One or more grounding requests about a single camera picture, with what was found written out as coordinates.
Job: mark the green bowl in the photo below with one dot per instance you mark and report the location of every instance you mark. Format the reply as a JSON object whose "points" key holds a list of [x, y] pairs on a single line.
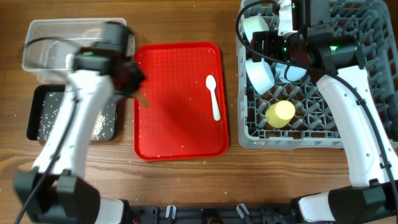
{"points": [[254, 24]]}

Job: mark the yellow plastic cup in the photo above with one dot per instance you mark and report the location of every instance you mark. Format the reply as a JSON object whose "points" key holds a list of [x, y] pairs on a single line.
{"points": [[279, 114]]}

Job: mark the white rice pile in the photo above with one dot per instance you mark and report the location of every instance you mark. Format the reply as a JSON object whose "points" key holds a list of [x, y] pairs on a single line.
{"points": [[48, 111]]}

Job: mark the black plastic tray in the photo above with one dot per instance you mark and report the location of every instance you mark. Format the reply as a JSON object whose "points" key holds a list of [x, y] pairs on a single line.
{"points": [[38, 97]]}

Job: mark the light blue bowl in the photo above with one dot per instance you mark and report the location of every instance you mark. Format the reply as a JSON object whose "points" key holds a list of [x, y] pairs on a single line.
{"points": [[260, 75]]}

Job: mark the orange carrot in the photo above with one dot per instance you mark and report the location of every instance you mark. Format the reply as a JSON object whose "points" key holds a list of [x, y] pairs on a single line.
{"points": [[141, 98]]}

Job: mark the white plastic spoon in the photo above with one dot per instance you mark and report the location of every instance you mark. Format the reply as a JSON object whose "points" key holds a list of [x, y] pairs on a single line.
{"points": [[211, 85]]}

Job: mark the white napkin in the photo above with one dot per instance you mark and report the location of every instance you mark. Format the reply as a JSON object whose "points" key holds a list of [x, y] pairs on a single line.
{"points": [[69, 61]]}

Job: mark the red serving tray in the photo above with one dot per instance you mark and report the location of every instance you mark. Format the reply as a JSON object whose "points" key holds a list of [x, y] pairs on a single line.
{"points": [[179, 124]]}

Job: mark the clear plastic bin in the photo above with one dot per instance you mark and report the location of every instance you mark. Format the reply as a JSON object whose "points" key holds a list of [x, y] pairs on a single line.
{"points": [[46, 56]]}

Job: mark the light blue plate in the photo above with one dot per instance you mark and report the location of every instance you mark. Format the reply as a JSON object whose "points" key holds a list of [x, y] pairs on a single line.
{"points": [[289, 74]]}

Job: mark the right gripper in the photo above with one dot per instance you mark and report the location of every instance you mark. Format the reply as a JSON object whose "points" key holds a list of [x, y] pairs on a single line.
{"points": [[270, 39]]}

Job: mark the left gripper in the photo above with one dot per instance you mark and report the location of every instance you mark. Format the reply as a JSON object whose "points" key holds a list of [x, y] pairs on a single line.
{"points": [[129, 93]]}

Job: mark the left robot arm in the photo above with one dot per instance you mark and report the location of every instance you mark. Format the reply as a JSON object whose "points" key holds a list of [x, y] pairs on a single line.
{"points": [[55, 189]]}

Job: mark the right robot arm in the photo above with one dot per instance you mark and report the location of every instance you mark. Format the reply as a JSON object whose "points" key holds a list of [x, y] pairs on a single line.
{"points": [[337, 67]]}

